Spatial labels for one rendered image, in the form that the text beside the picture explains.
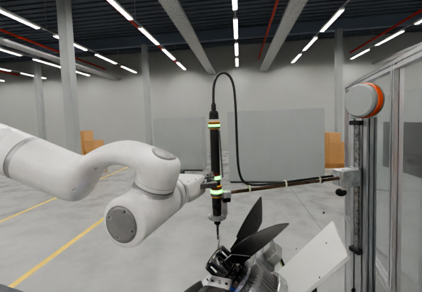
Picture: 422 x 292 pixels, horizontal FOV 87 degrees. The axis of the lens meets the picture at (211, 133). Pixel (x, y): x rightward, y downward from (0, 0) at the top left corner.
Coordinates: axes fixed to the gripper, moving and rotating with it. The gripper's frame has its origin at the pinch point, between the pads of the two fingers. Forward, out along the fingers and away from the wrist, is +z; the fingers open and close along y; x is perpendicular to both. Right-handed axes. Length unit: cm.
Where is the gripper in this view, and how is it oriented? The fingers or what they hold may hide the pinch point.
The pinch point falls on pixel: (196, 176)
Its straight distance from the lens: 66.9
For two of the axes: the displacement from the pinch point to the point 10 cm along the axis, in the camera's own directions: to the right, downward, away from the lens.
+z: 3.2, -0.6, 9.4
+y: 9.5, -0.1, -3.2
